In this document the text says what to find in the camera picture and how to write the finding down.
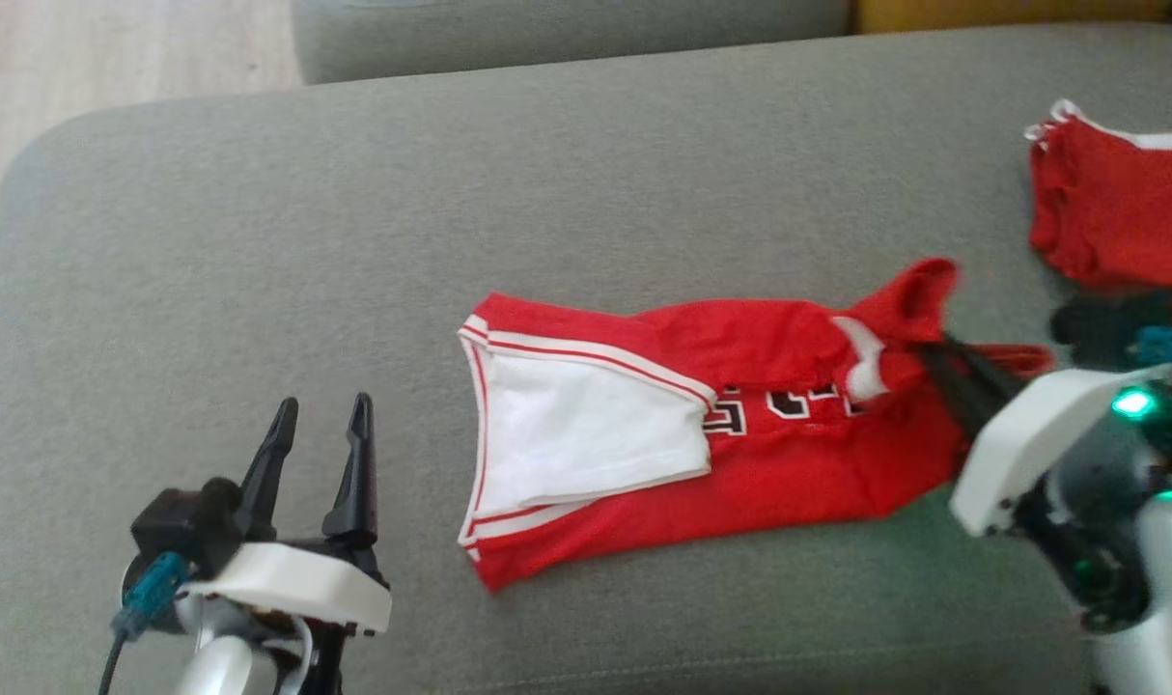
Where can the red white lettered jersey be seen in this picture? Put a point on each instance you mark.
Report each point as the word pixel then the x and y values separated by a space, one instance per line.
pixel 789 454

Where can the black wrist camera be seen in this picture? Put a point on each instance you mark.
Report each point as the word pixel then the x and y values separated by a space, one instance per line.
pixel 185 521
pixel 1112 328

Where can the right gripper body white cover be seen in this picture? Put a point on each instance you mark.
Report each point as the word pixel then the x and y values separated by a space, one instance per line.
pixel 1049 454

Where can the red shorts white stripe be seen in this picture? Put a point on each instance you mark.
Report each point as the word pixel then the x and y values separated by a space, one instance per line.
pixel 1117 212

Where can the yellow cushion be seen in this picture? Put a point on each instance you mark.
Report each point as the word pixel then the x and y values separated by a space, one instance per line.
pixel 1011 14

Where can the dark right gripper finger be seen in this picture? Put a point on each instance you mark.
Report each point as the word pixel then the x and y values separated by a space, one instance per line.
pixel 987 372
pixel 958 401

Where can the grey sofa seat cushion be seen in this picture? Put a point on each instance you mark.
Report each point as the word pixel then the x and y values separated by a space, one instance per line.
pixel 354 241

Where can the teal camera connector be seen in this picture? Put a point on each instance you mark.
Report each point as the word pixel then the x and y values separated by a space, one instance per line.
pixel 152 594
pixel 1170 345

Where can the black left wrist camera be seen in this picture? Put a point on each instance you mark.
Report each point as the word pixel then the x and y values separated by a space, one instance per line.
pixel 185 521

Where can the teal right camera connector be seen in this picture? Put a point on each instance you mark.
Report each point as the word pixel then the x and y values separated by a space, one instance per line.
pixel 1170 345

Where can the grey sofa back cushion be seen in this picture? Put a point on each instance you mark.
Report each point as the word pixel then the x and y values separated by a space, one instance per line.
pixel 567 39

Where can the teal left camera connector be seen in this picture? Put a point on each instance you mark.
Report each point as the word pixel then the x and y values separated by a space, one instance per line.
pixel 152 594

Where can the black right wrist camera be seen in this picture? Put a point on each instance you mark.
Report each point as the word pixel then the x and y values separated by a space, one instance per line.
pixel 1112 328

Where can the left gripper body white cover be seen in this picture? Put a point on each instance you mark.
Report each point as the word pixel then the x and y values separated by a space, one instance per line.
pixel 296 589

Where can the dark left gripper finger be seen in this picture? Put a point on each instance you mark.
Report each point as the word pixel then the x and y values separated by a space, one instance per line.
pixel 354 473
pixel 263 473

